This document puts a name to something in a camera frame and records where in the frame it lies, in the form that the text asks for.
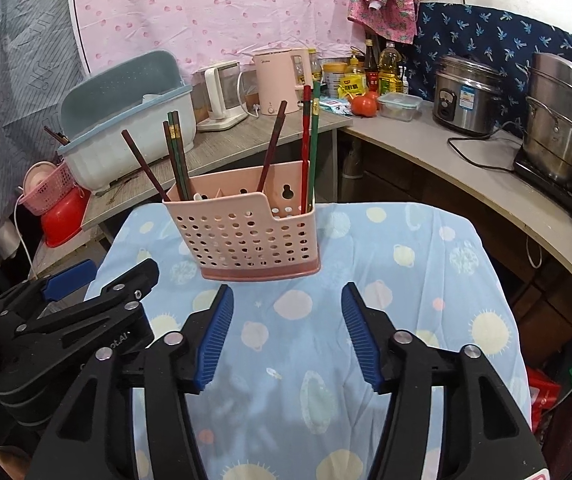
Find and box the pink round lid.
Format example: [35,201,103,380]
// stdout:
[23,161,52,194]

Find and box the red plastic bag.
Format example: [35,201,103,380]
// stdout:
[526,366,562,411]

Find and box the white power cable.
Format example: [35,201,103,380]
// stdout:
[13,195,34,277]

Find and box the small wooden cabinet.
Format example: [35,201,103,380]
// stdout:
[30,230,112,282]

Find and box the black induction cooker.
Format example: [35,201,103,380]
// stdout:
[513,147,572,216]

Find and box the grey patterned curtain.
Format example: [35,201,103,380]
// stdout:
[0,0,92,232]

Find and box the black power cord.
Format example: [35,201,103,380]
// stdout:
[447,122,525,174]

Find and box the thin white cord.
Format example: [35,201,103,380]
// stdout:
[525,235,542,269]

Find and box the green chopstick with gold band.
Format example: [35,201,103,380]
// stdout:
[309,81,323,211]
[167,111,189,201]

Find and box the navy patterned wall cloth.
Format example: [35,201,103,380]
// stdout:
[406,2,572,137]

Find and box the dark red banded chopstick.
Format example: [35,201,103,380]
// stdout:
[257,100,289,195]

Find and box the steel rice cooker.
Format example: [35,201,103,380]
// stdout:
[433,54,505,137]

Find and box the white roll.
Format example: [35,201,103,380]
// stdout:
[0,225,22,261]

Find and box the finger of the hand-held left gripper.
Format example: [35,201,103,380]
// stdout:
[14,258,161,337]
[0,259,98,317]

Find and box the gold white tin can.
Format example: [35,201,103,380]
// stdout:
[322,60,351,101]

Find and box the pink perforated utensil holder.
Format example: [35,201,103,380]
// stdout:
[162,161,323,282]

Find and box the blue white packet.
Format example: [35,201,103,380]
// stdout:
[318,97,352,116]

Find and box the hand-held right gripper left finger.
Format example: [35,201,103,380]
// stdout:
[30,284,235,480]

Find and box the steel steamer pot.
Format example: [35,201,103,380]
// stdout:
[522,52,572,191]

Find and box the white dish drainer teal lid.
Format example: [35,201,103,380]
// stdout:
[56,50,198,196]

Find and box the dark red wavy chopstick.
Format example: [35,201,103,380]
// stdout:
[120,129,171,202]

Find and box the red plastic basin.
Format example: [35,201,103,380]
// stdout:
[40,190,92,249]

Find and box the dark sauce bottle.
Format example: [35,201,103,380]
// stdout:
[364,35,381,94]

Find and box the pink dotted wall cloth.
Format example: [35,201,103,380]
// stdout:
[68,0,367,79]

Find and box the clear food container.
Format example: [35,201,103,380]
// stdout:
[376,92,423,122]

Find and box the pink floral garment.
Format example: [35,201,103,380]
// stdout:
[347,0,419,46]

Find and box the pink electric kettle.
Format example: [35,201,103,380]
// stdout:
[252,47,317,116]

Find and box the grey curved counter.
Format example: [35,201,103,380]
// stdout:
[341,110,572,312]

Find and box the pink plastic basket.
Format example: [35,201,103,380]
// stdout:
[18,161,74,216]

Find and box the yellow cooking oil bottle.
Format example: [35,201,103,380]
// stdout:
[378,40,405,95]

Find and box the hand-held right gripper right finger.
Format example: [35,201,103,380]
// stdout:
[340,282,547,480]

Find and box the white electric kettle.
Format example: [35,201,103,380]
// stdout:
[196,60,249,134]

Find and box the red tomato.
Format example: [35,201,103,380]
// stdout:
[350,92,379,119]

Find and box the yellow box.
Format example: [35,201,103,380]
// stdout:
[338,74,369,99]

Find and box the light blue patterned tablecloth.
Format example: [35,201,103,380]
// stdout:
[83,202,535,480]

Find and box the brown wooden utensil handle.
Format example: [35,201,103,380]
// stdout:
[43,126,72,145]

